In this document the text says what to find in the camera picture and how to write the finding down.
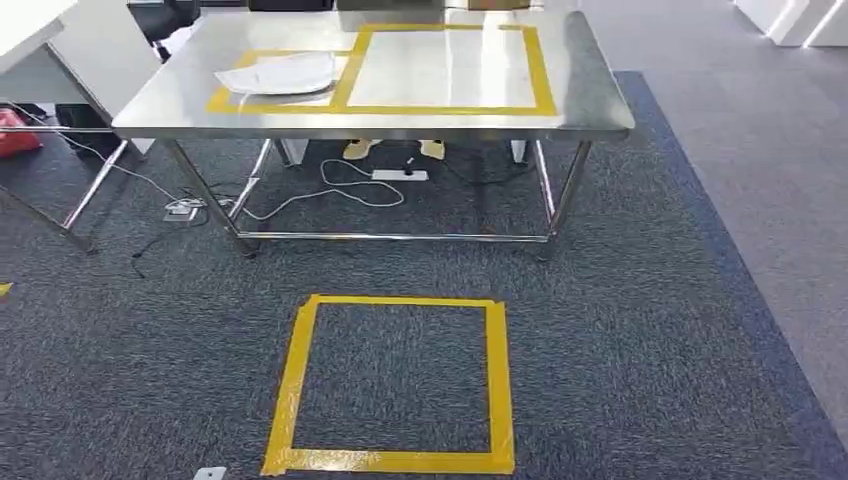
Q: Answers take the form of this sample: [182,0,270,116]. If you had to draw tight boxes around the white furniture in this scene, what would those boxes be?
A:
[733,0,848,49]

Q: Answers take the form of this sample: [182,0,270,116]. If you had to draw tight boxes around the person's right foot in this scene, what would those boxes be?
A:
[341,139,384,162]

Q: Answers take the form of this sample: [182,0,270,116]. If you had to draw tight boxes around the black office chair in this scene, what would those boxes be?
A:
[126,0,202,65]

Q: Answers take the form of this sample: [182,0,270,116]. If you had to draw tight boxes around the white power cable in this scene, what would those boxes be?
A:
[228,158,406,223]

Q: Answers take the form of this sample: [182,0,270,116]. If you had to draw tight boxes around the stainless steel table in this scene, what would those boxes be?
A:
[110,7,637,262]

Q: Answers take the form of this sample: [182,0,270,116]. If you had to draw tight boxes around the black floor cable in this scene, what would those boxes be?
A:
[129,210,230,280]

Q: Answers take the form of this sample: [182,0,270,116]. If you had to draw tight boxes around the red bag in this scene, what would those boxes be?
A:
[0,108,43,160]

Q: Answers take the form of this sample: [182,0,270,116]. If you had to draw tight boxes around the thin white cable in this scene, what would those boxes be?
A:
[0,99,190,208]

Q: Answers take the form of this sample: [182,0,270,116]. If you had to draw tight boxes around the metal floor socket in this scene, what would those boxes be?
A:
[163,197,202,224]

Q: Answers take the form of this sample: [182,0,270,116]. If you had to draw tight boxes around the white plastic shell part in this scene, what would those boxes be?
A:
[214,51,338,97]

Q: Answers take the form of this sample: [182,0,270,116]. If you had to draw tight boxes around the white power strip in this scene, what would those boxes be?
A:
[370,168,431,183]

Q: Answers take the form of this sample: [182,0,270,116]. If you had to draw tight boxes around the white desk with metal legs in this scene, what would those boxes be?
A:
[0,0,164,256]

